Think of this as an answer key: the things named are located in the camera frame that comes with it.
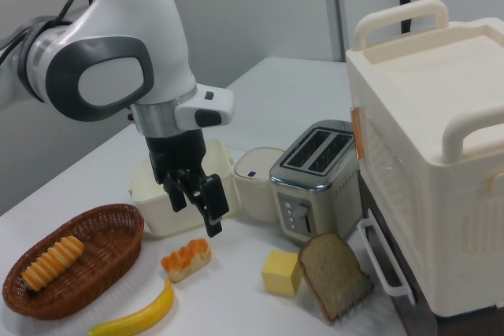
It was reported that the cream and chrome toaster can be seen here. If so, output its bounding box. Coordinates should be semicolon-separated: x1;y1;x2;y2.
269;119;361;241

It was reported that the brown drawer unit white handle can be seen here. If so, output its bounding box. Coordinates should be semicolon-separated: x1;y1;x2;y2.
356;178;504;336

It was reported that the small white lidded bin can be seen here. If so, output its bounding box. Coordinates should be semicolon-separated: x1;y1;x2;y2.
234;146;287;222

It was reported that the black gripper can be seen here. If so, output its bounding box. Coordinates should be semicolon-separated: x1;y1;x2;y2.
144;127;231;238

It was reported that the brown wicker basket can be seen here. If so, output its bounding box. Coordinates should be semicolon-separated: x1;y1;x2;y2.
2;203;146;321

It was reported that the cream cabinet with handles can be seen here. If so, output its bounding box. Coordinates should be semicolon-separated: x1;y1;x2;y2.
345;0;504;319

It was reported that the striped orange bread loaf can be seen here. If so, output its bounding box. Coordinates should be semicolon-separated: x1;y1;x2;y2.
21;235;86;293

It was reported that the yellow banana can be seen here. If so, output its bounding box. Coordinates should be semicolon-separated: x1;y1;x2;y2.
87;279;176;336

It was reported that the orange glazed bread roll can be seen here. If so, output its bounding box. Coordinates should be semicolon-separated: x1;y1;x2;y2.
161;238;213;284

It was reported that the white square container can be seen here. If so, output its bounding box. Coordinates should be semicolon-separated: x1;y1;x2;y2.
128;138;240;238

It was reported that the yellow cube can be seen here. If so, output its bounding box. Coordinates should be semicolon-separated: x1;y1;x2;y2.
261;249;303;297

